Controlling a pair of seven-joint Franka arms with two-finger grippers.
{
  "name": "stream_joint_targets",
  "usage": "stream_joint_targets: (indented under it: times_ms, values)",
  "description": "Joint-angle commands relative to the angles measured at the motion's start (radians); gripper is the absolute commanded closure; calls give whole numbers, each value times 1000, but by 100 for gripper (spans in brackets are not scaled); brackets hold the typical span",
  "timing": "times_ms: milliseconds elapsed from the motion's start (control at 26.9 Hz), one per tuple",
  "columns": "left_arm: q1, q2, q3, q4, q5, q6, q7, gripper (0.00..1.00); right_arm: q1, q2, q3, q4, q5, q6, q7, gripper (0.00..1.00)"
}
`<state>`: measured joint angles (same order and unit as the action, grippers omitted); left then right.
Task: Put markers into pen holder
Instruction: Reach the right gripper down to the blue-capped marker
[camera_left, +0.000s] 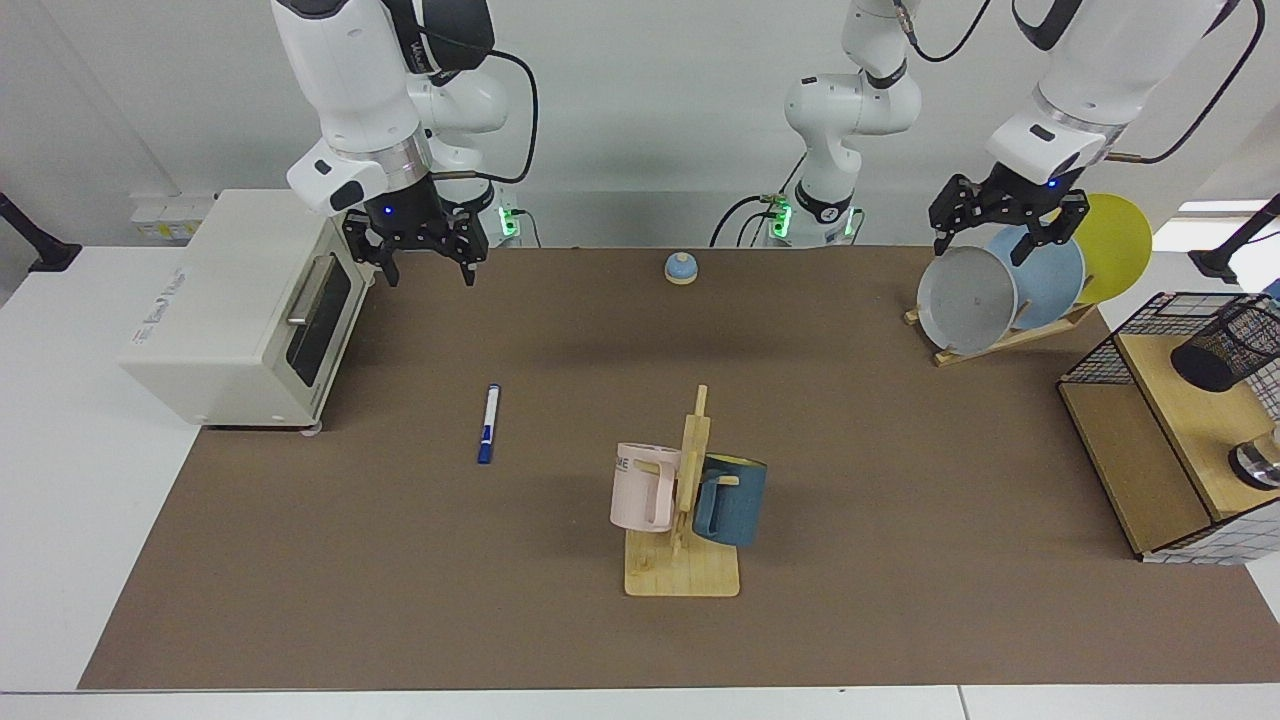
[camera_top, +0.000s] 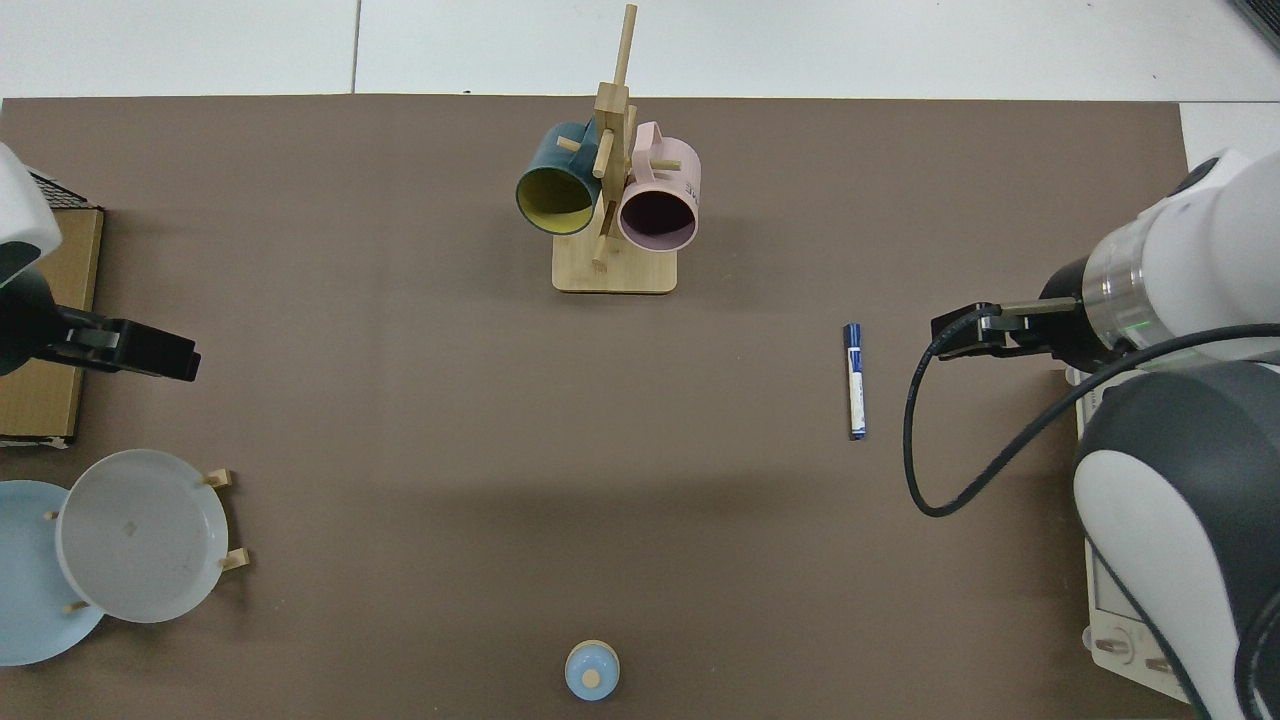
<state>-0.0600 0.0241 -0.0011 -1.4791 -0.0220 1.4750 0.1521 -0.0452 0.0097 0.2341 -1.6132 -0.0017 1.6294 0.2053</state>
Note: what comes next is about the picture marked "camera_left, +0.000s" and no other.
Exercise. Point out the small blue round thing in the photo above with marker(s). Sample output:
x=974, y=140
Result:
x=681, y=268

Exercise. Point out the silver metal cup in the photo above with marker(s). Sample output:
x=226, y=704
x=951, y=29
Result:
x=1260, y=462

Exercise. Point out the grey plate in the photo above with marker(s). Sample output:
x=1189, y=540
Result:
x=965, y=300

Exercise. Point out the light blue plate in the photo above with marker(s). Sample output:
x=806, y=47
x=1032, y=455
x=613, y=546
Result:
x=1050, y=285

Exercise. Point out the dark blue cup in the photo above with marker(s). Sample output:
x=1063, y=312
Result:
x=735, y=505

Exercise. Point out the wooden cup stand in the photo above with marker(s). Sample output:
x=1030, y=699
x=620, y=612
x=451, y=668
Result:
x=690, y=575

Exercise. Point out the blue and white marker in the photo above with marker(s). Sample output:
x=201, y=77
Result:
x=488, y=425

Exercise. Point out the white wall socket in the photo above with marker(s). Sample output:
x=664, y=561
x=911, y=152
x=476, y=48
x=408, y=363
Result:
x=170, y=220

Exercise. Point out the brown table cloth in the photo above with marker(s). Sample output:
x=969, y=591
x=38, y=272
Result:
x=400, y=560

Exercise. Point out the wooden plate rack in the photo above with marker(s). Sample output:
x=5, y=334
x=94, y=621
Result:
x=1000, y=343

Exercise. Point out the green lit base connector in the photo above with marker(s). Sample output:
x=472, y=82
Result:
x=510, y=222
x=778, y=218

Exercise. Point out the black camera stand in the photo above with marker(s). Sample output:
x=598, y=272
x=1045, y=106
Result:
x=1220, y=262
x=50, y=255

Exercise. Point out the pale toaster oven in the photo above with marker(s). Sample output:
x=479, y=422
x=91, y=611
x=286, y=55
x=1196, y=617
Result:
x=220, y=310

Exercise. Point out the black mesh pen holder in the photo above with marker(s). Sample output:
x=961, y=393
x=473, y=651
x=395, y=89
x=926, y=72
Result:
x=1215, y=355

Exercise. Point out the pink cup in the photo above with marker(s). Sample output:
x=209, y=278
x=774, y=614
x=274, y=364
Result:
x=640, y=490

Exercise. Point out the yellow plate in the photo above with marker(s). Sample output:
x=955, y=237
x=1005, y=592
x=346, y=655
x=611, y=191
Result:
x=1115, y=250

